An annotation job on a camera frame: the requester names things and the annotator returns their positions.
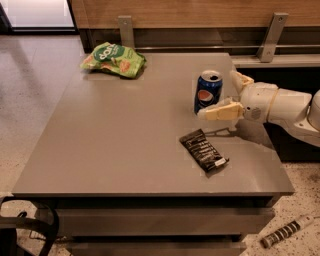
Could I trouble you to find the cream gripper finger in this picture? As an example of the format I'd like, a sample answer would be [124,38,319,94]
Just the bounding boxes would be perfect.
[230,71,254,94]
[197,97,244,121]

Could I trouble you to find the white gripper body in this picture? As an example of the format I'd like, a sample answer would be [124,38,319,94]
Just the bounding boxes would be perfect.
[240,82,279,123]

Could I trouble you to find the blue pepsi can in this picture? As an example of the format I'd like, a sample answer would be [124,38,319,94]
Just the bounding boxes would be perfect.
[194,70,223,114]

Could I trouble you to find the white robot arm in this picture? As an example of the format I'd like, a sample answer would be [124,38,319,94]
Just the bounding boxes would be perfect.
[197,71,320,147]

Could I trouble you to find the black snack wrapper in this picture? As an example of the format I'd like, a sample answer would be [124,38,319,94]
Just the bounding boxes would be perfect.
[179,129,229,173]

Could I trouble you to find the green chip bag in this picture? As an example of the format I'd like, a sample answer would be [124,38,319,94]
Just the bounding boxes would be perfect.
[80,42,146,78]

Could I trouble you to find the grey upper drawer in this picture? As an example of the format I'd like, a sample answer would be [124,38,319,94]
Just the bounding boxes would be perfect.
[57,208,274,236]

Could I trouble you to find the grey drawer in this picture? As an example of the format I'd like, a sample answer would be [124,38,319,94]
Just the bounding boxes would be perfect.
[57,208,274,236]
[67,241,246,256]

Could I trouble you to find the grey lower drawer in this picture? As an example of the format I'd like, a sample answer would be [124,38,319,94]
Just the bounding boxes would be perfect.
[67,241,246,256]

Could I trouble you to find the right metal bracket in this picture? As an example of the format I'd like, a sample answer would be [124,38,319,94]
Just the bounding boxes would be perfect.
[257,12,289,63]

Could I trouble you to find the metal bracket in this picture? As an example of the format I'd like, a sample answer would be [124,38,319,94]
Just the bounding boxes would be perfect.
[257,12,289,63]
[118,15,135,48]

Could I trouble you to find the left metal bracket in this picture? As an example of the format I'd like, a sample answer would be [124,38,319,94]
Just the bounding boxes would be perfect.
[118,15,135,48]

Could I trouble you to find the wooden wall panel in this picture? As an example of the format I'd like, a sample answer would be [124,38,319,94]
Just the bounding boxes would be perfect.
[70,0,320,29]

